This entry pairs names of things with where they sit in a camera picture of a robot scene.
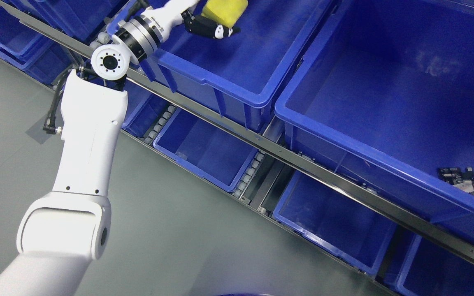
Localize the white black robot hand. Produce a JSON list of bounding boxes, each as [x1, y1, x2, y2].
[[141, 0, 239, 42]]

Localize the yellow foam block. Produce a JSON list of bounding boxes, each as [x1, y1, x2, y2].
[[201, 0, 249, 28]]

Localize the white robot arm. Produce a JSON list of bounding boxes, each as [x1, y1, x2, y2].
[[0, 69, 128, 296]]

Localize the blue bin upper middle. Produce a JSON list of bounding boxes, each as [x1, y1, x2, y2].
[[142, 0, 335, 132]]

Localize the blue bin lower middle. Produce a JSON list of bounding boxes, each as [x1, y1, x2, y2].
[[153, 108, 258, 192]]

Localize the steel roller shelf rack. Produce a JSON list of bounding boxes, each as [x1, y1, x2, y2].
[[0, 0, 474, 296]]

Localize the blue bins upper left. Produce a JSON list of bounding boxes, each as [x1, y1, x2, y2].
[[0, 0, 172, 138]]

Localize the large blue bin upper right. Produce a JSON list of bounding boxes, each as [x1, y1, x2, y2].
[[275, 0, 474, 255]]

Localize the blue bin lower right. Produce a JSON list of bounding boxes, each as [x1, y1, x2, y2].
[[273, 172, 396, 278]]

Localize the black circuit board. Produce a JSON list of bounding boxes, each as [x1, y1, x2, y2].
[[437, 167, 474, 196]]

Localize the blue bin bottom corner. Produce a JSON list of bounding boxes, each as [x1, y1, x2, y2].
[[386, 235, 474, 296]]

